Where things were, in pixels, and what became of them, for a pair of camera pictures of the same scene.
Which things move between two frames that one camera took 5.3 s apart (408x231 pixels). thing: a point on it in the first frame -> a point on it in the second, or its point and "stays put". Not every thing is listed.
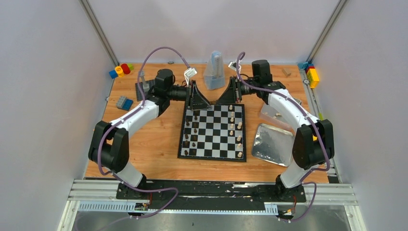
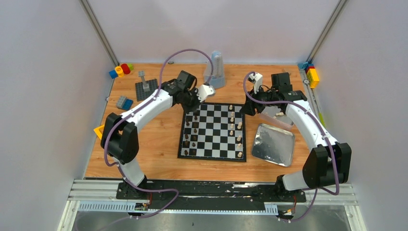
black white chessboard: [218, 134] stays put
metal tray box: [275, 115] stays put
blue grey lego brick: [123, 103] stays put
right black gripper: [231, 94] -> [249, 106]
